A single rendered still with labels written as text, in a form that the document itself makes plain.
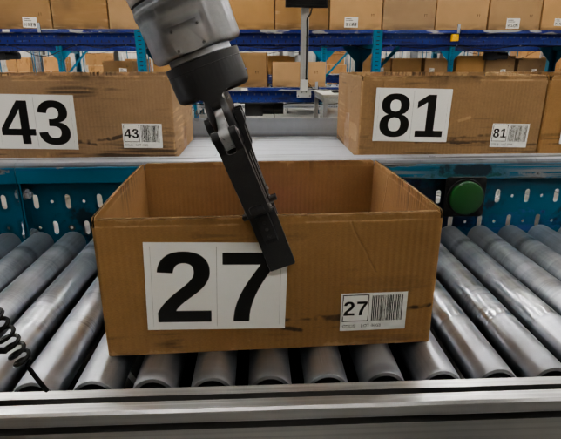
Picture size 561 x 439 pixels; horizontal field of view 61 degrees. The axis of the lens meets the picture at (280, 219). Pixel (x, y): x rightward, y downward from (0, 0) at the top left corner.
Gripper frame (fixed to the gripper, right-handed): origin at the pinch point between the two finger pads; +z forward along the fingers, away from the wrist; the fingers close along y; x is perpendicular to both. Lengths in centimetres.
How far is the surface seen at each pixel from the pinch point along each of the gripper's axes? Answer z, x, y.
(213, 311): 6.0, -9.4, 0.8
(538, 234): 34, 47, -40
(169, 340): 7.6, -15.7, 0.8
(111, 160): -10, -29, -45
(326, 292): 8.7, 3.5, 0.2
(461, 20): 21, 227, -502
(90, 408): 7.5, -22.8, 9.2
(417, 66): 103, 293, -917
